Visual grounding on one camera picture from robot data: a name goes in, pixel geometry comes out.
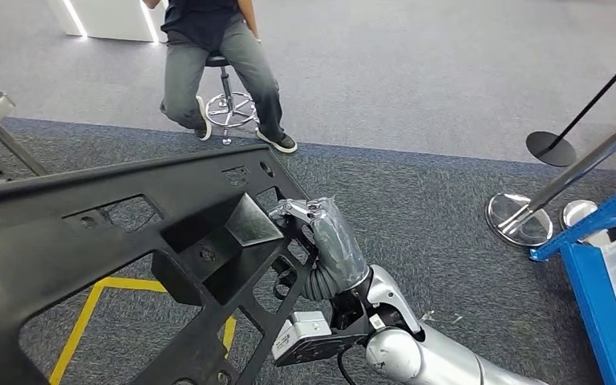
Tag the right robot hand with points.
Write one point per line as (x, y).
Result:
(337, 244)

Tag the black plastic frame part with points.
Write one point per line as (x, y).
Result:
(47, 239)

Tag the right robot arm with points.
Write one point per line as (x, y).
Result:
(435, 361)

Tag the blue metal shelf rack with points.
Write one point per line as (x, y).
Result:
(589, 319)

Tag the black round stool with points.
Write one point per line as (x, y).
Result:
(216, 59)

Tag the person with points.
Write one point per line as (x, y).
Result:
(191, 69)

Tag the white block with light strip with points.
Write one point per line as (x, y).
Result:
(111, 21)

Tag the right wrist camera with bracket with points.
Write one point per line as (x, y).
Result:
(297, 329)

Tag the chrome stanchion post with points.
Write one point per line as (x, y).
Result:
(579, 212)
(515, 223)

